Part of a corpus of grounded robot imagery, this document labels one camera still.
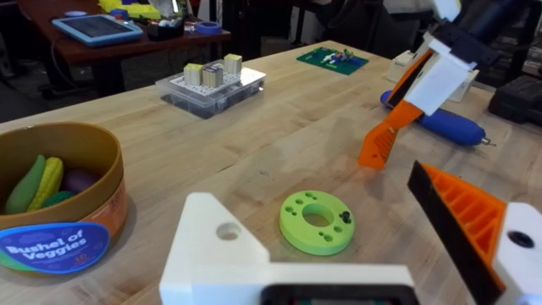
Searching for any bare white left gripper left finger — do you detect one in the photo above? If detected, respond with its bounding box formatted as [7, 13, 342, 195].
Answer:
[158, 192, 272, 305]

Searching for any finger of the white orange right gripper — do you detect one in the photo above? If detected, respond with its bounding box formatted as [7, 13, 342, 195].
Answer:
[385, 33, 441, 109]
[357, 40, 472, 170]

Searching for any white orange left gripper right finger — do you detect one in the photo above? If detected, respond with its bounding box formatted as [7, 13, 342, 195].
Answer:
[407, 160, 542, 305]

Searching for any blue electric screwdriver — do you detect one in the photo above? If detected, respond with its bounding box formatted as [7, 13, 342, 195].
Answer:
[379, 90, 496, 148]

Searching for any green board with toy blocks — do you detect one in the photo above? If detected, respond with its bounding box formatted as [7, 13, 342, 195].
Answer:
[296, 46, 369, 76]

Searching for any black case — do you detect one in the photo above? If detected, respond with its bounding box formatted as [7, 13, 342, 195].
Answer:
[488, 75, 542, 127]

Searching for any green disc with holes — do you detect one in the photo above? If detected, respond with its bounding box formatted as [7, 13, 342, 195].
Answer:
[279, 190, 356, 257]

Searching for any clear box with wooden blocks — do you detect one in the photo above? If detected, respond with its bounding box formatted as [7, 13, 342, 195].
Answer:
[155, 53, 267, 119]

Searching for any brown tub of toy vegetables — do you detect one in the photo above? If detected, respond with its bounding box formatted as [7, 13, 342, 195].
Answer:
[0, 121, 128, 275]

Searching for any blue tape roll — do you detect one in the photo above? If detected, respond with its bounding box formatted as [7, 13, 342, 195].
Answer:
[194, 20, 224, 36]

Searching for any brown wooden side table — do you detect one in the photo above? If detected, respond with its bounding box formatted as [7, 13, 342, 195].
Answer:
[16, 0, 233, 98]

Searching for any small black organizer box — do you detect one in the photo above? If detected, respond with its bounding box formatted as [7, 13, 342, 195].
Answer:
[147, 17, 186, 42]

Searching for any tablet in blue case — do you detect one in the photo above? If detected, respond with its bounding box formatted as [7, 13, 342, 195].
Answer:
[51, 14, 144, 47]

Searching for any yellow toy heap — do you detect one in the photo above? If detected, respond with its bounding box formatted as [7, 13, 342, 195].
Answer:
[97, 0, 162, 20]

